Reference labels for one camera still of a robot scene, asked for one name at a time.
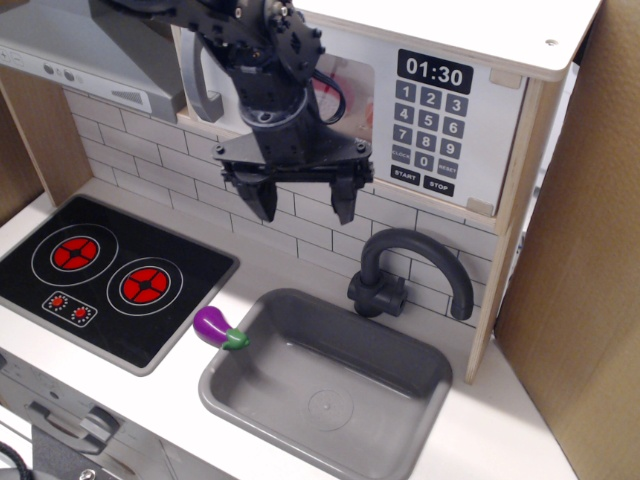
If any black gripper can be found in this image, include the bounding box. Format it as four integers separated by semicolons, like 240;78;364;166
212;117;374;225

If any white toy microwave door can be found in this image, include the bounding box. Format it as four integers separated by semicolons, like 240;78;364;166
180;8;526;222

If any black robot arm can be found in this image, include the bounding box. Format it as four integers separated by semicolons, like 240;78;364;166
108;1;374;224

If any wooden microwave cabinet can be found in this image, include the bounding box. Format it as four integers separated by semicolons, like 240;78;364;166
164;0;604;386

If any red white toy food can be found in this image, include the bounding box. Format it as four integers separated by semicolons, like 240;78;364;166
317;54;374;142

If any dark grey toy faucet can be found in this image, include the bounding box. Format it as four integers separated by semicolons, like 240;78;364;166
347;228;474;320

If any purple toy eggplant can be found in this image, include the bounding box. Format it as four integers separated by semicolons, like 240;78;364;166
193;306;250;350

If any black toy stove top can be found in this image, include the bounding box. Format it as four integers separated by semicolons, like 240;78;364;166
1;196;239;376

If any grey toy sink basin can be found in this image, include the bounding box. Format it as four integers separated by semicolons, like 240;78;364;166
199;289;452;479

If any grey toy range hood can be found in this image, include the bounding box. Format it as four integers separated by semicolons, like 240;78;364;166
1;1;186;123

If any brown cardboard panel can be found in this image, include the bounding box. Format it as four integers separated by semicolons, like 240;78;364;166
496;1;639;479

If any grey toy oven front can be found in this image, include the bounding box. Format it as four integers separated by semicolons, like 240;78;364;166
1;350;231;479

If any black braided cable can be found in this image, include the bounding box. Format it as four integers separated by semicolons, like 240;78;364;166
0;442;32;480

